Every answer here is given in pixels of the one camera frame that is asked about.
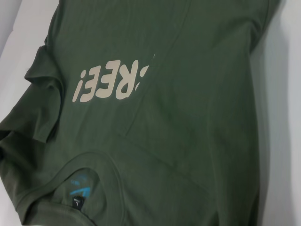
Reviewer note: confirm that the dark green FREE t-shirt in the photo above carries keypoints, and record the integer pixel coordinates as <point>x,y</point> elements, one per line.
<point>176,106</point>

